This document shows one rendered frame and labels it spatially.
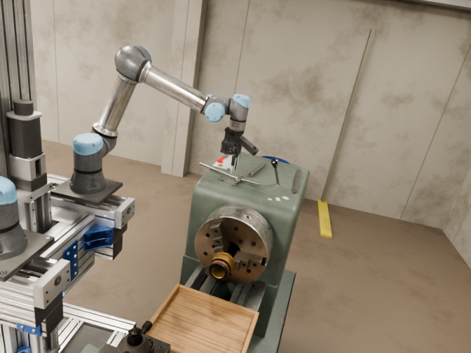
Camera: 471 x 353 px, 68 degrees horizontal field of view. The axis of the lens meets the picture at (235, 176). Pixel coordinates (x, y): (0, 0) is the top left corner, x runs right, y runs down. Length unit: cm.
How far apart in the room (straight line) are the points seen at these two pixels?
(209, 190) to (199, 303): 48
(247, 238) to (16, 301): 80
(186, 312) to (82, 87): 411
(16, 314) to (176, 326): 52
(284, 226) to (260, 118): 299
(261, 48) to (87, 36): 218
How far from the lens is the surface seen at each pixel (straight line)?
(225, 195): 153
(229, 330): 142
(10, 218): 124
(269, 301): 174
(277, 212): 149
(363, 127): 445
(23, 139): 139
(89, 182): 161
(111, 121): 165
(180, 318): 143
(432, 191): 492
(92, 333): 231
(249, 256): 140
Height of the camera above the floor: 192
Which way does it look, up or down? 23 degrees down
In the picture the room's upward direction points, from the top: 10 degrees clockwise
